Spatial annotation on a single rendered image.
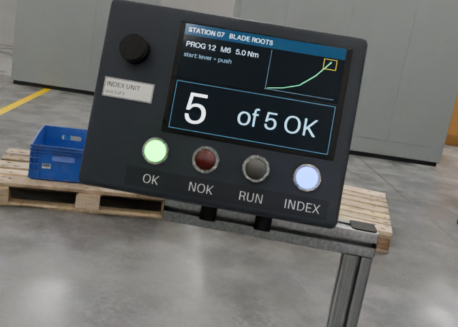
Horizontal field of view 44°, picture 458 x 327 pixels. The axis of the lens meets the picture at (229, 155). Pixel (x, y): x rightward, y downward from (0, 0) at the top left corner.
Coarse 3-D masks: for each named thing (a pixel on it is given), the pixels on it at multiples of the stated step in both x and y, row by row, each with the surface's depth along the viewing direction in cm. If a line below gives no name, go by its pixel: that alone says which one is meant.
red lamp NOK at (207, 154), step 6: (198, 150) 56; (204, 150) 55; (210, 150) 56; (192, 156) 56; (198, 156) 55; (204, 156) 55; (210, 156) 55; (216, 156) 56; (192, 162) 56; (198, 162) 55; (204, 162) 55; (210, 162) 55; (216, 162) 56; (198, 168) 56; (204, 168) 55; (210, 168) 56
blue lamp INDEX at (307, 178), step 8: (296, 168) 55; (304, 168) 55; (312, 168) 55; (296, 176) 55; (304, 176) 55; (312, 176) 55; (320, 176) 55; (296, 184) 55; (304, 184) 55; (312, 184) 55
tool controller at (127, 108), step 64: (128, 64) 57; (192, 64) 56; (256, 64) 56; (320, 64) 56; (128, 128) 57; (256, 128) 56; (320, 128) 55; (192, 192) 56; (256, 192) 56; (320, 192) 55
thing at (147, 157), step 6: (156, 138) 56; (144, 144) 56; (150, 144) 56; (156, 144) 55; (162, 144) 56; (144, 150) 56; (150, 150) 55; (156, 150) 55; (162, 150) 56; (168, 150) 56; (144, 156) 56; (150, 156) 55; (156, 156) 55; (162, 156) 56; (150, 162) 56; (156, 162) 56; (162, 162) 56
